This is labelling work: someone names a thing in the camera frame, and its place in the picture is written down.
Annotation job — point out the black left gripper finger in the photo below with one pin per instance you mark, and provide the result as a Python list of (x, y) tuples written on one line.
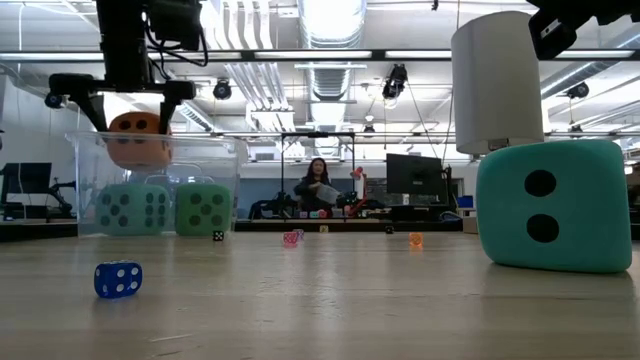
[(167, 115), (97, 110)]

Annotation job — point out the large orange foam die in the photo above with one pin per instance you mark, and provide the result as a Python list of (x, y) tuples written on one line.
[(140, 150)]

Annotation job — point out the clear plastic box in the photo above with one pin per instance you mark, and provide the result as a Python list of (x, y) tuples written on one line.
[(80, 175)]

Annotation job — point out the large teal foam die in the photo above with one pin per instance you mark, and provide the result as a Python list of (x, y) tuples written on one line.
[(132, 222), (575, 250)]

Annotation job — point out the large green foam die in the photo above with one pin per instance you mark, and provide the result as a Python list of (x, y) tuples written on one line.
[(204, 225)]

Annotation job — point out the black background robot arm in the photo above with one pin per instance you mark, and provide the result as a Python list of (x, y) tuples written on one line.
[(62, 197)]

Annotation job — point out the white cylinder table lamp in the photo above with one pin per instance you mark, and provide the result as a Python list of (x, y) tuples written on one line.
[(495, 80)]

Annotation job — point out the black computer monitor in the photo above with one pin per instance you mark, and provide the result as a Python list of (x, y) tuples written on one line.
[(412, 175), (25, 177)]

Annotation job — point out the person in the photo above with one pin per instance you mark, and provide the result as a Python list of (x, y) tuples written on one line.
[(315, 180)]

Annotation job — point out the small blue die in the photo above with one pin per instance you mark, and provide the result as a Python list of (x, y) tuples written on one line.
[(118, 282)]

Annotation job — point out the black overhead light bar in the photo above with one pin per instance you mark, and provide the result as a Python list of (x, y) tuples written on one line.
[(377, 55)]

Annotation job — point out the small pink die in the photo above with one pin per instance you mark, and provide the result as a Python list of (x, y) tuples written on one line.
[(290, 239)]

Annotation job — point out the small purple die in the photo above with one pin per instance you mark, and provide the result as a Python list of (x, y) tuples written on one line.
[(301, 231)]

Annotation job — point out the clear plastic container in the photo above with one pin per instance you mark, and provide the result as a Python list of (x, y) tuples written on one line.
[(327, 194)]

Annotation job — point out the red desk lamp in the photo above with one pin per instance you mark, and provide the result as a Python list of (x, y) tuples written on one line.
[(357, 175)]

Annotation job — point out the small orange die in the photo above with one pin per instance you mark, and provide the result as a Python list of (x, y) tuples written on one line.
[(416, 240)]

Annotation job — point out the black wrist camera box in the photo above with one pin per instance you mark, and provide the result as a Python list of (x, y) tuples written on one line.
[(175, 22)]

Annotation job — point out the black ceiling camera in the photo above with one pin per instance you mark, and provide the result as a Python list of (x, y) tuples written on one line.
[(578, 90), (395, 80), (222, 90)]

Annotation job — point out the black background rig frame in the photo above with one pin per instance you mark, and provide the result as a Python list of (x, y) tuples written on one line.
[(282, 175)]

